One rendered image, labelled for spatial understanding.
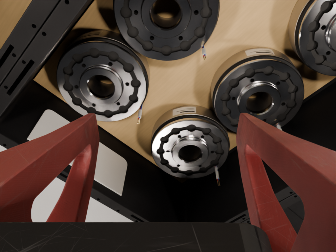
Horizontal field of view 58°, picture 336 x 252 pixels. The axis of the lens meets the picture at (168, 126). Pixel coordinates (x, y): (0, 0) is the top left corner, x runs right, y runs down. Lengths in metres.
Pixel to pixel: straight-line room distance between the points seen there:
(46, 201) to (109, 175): 0.42
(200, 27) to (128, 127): 0.17
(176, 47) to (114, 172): 0.17
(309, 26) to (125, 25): 0.18
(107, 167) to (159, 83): 0.12
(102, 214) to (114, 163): 0.39
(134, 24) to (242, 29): 0.12
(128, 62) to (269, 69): 0.15
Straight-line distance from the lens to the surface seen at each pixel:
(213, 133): 0.38
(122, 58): 0.33
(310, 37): 0.35
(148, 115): 0.40
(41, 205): 0.80
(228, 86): 0.35
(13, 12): 0.39
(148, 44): 0.33
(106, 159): 0.39
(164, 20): 0.34
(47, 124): 0.37
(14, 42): 0.28
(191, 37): 0.32
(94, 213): 0.78
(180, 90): 0.38
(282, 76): 0.36
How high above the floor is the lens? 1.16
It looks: 54 degrees down
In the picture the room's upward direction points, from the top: 178 degrees counter-clockwise
